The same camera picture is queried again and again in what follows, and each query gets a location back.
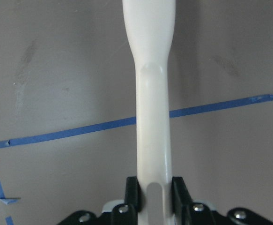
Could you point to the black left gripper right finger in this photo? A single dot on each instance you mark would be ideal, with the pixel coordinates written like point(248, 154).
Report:
point(181, 199)

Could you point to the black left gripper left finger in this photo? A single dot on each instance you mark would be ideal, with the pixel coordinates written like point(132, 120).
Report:
point(133, 193)

